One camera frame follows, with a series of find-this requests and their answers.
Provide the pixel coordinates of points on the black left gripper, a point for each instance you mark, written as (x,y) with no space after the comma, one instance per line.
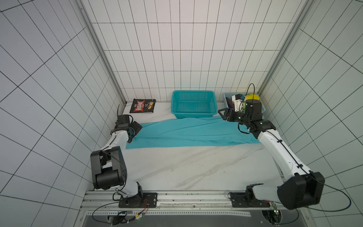
(137,126)

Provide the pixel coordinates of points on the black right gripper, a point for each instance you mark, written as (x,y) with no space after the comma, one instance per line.
(230,115)

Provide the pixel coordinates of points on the teal long pants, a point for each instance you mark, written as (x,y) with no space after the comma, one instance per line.
(190,132)

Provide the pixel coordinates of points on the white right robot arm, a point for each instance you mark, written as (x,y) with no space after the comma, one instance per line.
(302,187)

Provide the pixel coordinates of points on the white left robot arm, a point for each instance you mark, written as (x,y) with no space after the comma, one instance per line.
(108,166)

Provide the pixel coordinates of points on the purple eggplant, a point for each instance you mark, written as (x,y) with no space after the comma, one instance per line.
(230,103)

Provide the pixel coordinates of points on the black red chips bag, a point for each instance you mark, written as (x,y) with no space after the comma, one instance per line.
(143,106)

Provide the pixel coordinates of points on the yellow napa cabbage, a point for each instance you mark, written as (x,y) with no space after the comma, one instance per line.
(252,97)

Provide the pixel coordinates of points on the teal plastic basket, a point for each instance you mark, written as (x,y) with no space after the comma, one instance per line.
(193,104)

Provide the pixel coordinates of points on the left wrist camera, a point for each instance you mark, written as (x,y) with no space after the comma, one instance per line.
(123,119)

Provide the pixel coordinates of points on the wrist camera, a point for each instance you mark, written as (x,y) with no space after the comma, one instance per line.
(238,99)
(123,119)

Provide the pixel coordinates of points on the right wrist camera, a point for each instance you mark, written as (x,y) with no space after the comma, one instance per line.
(238,99)

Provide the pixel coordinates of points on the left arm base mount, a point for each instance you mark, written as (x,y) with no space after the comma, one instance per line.
(148,200)

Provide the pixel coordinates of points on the aluminium front rail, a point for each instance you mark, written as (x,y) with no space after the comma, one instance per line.
(186,209)

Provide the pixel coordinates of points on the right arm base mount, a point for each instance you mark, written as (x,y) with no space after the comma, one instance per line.
(247,199)

